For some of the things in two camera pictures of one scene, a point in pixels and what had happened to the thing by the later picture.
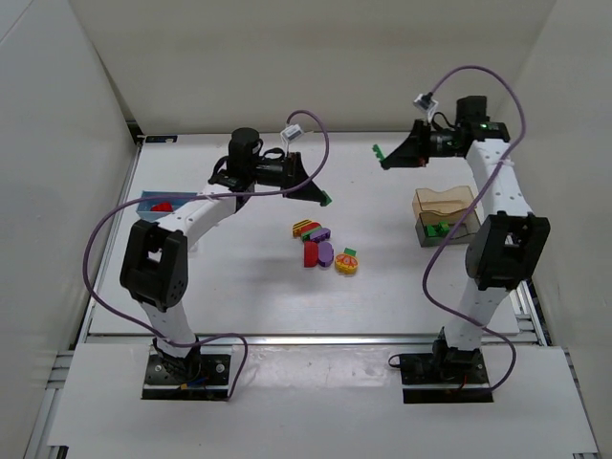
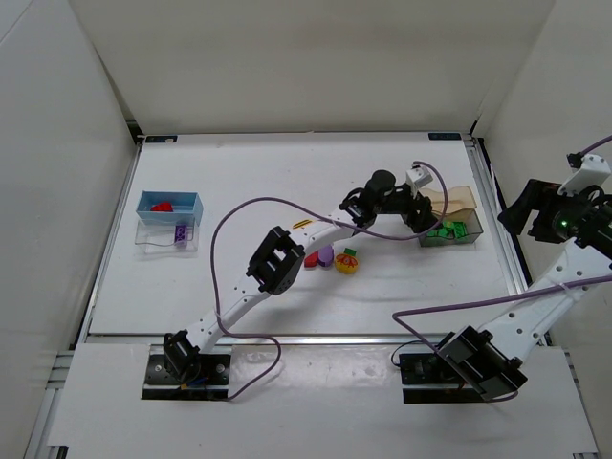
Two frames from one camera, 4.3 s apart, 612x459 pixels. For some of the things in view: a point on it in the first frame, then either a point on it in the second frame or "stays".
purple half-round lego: [325, 253] stays
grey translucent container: [432, 229] stays
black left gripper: [294, 173] to [422, 213]
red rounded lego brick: [163, 207] stays
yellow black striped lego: [297, 228] stays
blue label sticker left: [161, 139] stays
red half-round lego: [311, 253] stays
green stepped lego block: [326, 199] to [455, 229]
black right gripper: [422, 142] to [535, 210]
